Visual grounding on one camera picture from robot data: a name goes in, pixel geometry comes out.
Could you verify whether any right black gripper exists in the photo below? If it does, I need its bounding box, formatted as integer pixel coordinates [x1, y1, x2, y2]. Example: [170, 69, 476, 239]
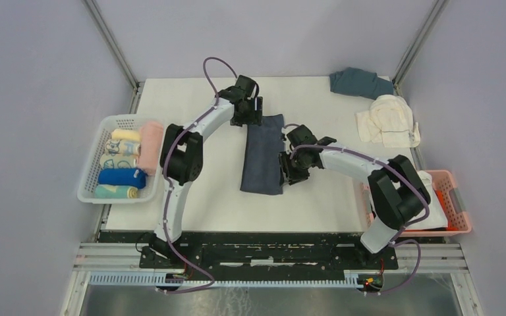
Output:
[277, 149, 310, 186]

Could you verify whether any dark blue towel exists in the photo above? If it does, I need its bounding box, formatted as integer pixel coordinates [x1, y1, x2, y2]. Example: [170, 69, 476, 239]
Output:
[240, 114, 285, 196]

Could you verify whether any pink towel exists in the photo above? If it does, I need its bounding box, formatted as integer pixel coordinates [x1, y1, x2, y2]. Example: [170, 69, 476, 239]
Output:
[137, 120, 164, 176]

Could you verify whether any white plastic basket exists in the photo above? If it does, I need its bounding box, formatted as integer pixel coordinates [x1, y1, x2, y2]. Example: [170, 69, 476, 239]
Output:
[77, 115, 161, 204]

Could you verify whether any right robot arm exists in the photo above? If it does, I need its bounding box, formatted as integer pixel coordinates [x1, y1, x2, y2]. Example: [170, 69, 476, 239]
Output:
[279, 125, 432, 269]

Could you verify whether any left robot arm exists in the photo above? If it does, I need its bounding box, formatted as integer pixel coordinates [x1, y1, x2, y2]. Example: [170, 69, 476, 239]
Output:
[149, 75, 263, 268]

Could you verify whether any teal blue towel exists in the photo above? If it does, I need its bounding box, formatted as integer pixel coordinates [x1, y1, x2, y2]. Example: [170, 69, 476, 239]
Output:
[329, 67, 395, 100]

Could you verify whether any cream white towel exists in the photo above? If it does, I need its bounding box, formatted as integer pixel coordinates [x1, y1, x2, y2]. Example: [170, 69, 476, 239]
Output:
[355, 95, 421, 148]

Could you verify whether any patterned rolled towel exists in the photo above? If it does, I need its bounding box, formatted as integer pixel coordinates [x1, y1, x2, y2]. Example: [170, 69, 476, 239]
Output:
[99, 153, 138, 169]
[104, 140, 141, 156]

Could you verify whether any blue rolled towel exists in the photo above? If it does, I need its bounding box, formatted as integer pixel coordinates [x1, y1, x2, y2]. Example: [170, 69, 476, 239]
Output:
[98, 168, 147, 189]

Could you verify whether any pink plastic basket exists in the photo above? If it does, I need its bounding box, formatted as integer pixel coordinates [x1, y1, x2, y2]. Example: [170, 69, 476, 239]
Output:
[361, 169, 472, 238]

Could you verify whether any white towel in basket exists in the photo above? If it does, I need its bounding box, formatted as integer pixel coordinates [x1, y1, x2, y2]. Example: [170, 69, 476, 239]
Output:
[406, 171, 448, 231]

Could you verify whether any orange item in basket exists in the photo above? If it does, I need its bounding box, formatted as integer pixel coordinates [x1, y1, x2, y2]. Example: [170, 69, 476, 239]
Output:
[434, 190, 459, 231]

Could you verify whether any white cable duct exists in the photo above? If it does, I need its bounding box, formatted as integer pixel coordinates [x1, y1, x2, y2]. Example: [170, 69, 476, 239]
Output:
[89, 272, 362, 289]

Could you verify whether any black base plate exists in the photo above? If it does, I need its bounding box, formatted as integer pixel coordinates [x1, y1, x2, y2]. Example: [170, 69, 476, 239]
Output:
[98, 231, 446, 282]

